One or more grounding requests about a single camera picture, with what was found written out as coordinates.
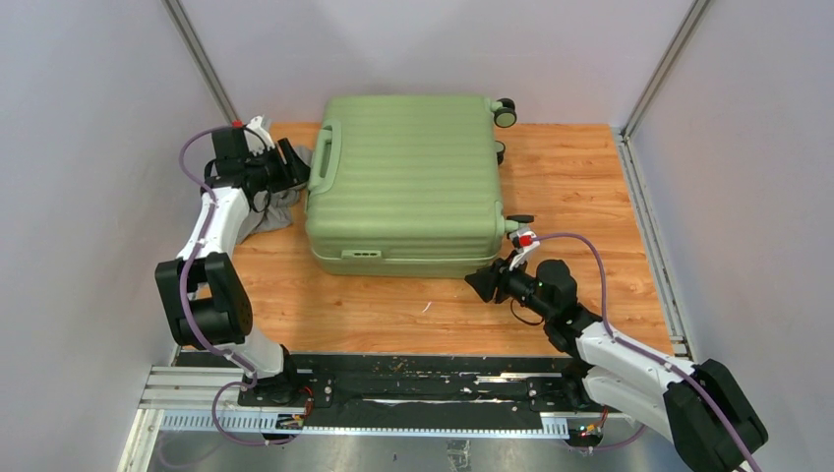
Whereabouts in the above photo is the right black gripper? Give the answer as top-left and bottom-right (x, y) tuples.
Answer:
(465, 250), (555, 321)

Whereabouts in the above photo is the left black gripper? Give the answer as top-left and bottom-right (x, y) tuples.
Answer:
(246, 140), (317, 196)

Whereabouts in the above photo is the green suitcase wheel lid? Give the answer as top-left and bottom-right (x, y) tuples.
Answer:
(505, 214), (535, 232)

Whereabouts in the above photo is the green suitcase blue lining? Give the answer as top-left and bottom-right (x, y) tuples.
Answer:
(305, 94), (510, 278)

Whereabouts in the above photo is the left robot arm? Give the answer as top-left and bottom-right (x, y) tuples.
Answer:
(154, 119), (310, 406)

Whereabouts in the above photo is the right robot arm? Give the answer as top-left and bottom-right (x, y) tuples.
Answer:
(464, 259), (769, 471)

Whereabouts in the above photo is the crumpled grey-green cloth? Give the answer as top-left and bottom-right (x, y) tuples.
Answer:
(236, 139), (313, 244)

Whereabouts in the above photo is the green suitcase wheel middle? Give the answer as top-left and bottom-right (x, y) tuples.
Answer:
(495, 141), (506, 165)

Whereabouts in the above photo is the green suitcase wheel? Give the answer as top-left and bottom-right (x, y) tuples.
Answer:
(490, 97), (517, 129)
(495, 141), (506, 165)

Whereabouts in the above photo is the green suitcase wheel rear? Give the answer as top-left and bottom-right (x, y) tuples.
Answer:
(490, 97), (517, 129)

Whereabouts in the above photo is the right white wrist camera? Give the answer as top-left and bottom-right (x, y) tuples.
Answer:
(509, 227), (540, 270)

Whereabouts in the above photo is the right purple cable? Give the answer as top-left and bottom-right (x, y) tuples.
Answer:
(517, 232), (763, 472)

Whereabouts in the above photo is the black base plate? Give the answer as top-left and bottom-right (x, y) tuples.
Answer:
(237, 353), (603, 431)

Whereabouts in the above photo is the aluminium frame rail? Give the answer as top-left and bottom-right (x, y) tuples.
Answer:
(117, 364), (750, 472)

